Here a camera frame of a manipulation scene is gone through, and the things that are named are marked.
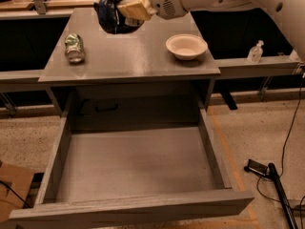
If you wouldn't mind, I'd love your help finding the white bowl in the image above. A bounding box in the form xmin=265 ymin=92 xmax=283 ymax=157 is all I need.
xmin=166 ymin=34 xmax=208 ymax=60

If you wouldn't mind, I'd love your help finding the brown cardboard box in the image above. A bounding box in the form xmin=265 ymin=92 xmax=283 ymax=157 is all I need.
xmin=0 ymin=162 xmax=34 ymax=222

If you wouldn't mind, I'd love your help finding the black cable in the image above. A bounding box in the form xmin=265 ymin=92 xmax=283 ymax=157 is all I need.
xmin=255 ymin=74 xmax=305 ymax=208

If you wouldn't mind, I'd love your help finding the grey cabinet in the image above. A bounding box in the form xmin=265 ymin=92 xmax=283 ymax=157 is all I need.
xmin=40 ymin=9 xmax=220 ymax=133

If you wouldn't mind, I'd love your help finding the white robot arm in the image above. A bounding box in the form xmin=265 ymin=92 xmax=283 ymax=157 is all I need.
xmin=117 ymin=0 xmax=305 ymax=58

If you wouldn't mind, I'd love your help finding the grey open top drawer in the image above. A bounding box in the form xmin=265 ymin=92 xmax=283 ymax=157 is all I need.
xmin=10 ymin=111 xmax=254 ymax=229

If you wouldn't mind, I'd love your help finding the clear sanitizer bottle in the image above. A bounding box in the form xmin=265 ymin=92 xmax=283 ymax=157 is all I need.
xmin=247 ymin=40 xmax=264 ymax=63

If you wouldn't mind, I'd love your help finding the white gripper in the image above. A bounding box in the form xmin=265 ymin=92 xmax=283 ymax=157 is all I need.
xmin=117 ymin=0 xmax=188 ymax=21

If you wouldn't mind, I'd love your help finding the green soda can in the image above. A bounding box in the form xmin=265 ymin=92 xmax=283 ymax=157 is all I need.
xmin=65 ymin=33 xmax=85 ymax=64

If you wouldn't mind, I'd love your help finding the black lower drawer handle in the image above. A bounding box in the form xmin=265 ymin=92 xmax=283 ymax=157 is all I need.
xmin=94 ymin=99 xmax=118 ymax=113

